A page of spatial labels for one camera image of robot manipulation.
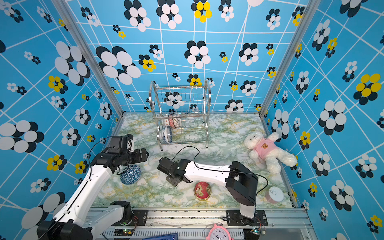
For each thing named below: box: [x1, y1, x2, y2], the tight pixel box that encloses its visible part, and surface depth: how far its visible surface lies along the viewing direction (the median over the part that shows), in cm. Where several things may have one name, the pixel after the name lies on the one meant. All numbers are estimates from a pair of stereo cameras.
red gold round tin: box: [193, 180, 212, 201], surface depth 80 cm
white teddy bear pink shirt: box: [243, 131, 298, 174], surface depth 91 cm
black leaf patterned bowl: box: [168, 118, 177, 129], surface depth 99 cm
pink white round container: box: [265, 186, 284, 204], surface depth 77 cm
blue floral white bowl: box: [159, 125, 173, 144], surface depth 93 cm
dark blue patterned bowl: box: [120, 164, 142, 185], surface depth 88 cm
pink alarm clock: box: [205, 223, 234, 240], surface depth 69 cm
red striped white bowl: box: [173, 118, 182, 129], surface depth 101 cm
